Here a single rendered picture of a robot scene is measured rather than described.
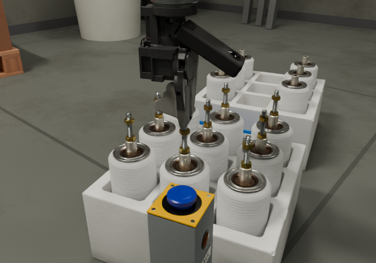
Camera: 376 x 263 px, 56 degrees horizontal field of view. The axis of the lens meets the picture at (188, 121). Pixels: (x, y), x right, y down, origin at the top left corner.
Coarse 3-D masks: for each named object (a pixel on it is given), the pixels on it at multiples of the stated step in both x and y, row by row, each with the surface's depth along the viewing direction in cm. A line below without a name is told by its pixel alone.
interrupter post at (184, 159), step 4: (180, 152) 66; (180, 156) 65; (184, 156) 65; (188, 156) 65; (180, 160) 65; (184, 160) 65; (188, 160) 65; (180, 164) 66; (184, 164) 65; (188, 164) 66; (184, 168) 66
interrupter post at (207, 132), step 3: (204, 126) 75; (210, 126) 75; (204, 129) 75; (207, 129) 74; (210, 129) 75; (204, 132) 75; (207, 132) 75; (210, 132) 75; (204, 135) 75; (207, 135) 75; (210, 135) 75; (204, 138) 76; (207, 138) 75; (210, 138) 76
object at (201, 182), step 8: (160, 168) 67; (208, 168) 67; (160, 176) 67; (168, 176) 64; (176, 176) 64; (192, 176) 64; (200, 176) 64; (208, 176) 66; (160, 184) 68; (168, 184) 64; (184, 184) 63; (192, 184) 63; (200, 184) 64; (208, 184) 67
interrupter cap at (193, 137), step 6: (198, 132) 79; (216, 132) 79; (192, 138) 76; (198, 138) 76; (216, 138) 76; (222, 138) 76; (198, 144) 74; (204, 144) 74; (210, 144) 74; (216, 144) 73
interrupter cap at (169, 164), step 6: (174, 156) 69; (192, 156) 69; (168, 162) 67; (174, 162) 68; (192, 162) 68; (198, 162) 67; (168, 168) 66; (174, 168) 66; (180, 168) 66; (192, 168) 66; (198, 168) 66; (174, 174) 64; (180, 174) 64; (186, 174) 64; (192, 174) 64
